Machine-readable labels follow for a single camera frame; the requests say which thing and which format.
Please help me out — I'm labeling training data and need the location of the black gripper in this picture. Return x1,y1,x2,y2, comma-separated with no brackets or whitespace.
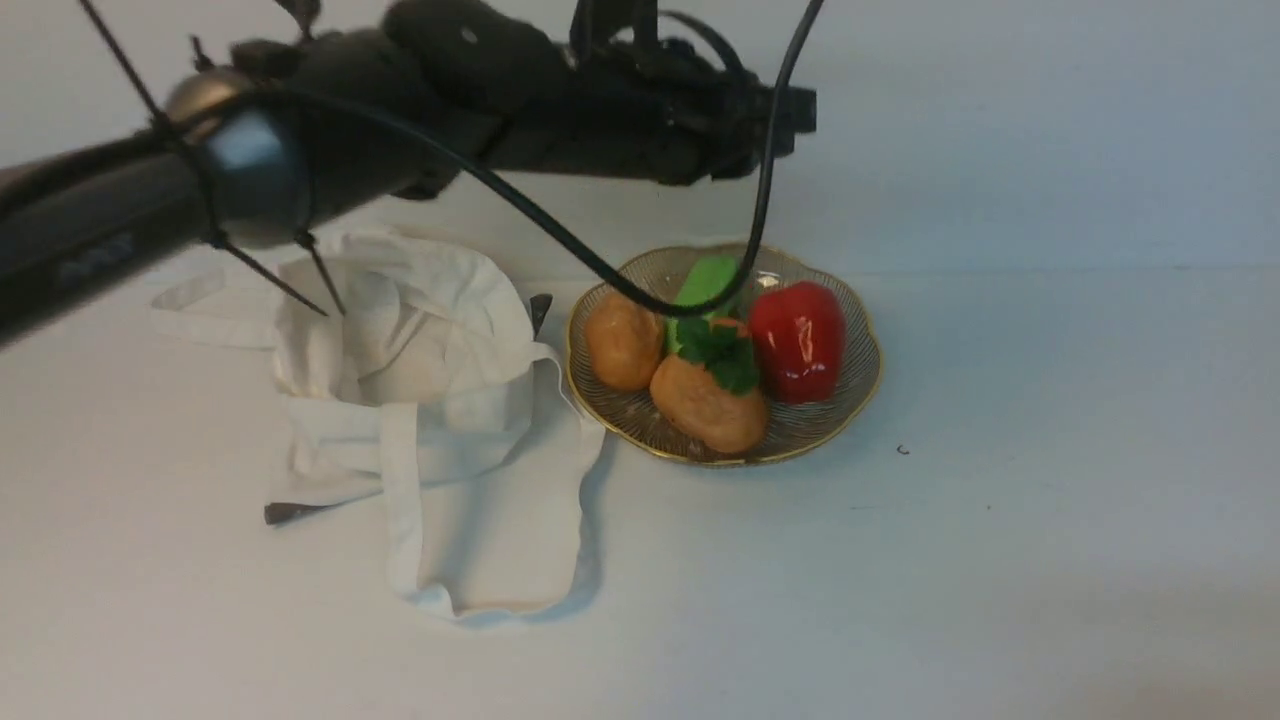
480,1,818,186

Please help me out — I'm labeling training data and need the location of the orange carrot with green leaves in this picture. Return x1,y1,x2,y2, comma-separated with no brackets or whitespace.
675,316,760,396

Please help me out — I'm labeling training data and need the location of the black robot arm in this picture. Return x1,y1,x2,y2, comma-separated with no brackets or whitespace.
1,1,822,343

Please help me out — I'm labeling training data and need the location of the white cloth tote bag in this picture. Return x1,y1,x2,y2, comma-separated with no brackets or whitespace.
150,229,605,625

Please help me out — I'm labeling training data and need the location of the green cucumber piece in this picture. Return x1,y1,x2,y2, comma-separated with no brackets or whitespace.
666,255,742,354

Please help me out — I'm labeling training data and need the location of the left brown potato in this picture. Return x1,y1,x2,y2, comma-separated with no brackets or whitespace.
585,291,666,393

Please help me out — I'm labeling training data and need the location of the brown potato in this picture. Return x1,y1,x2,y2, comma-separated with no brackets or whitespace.
649,355,769,455
585,291,666,393

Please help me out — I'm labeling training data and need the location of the red bell pepper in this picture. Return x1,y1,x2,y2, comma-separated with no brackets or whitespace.
748,281,846,405

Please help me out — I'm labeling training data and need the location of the front brown potato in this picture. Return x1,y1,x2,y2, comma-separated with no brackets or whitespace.
649,355,769,455

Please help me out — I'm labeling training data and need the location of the gold-rimmed glass plate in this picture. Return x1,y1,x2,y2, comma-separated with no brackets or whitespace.
564,245,884,468

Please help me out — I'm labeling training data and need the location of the black cable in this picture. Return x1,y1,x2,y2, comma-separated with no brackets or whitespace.
230,0,827,319

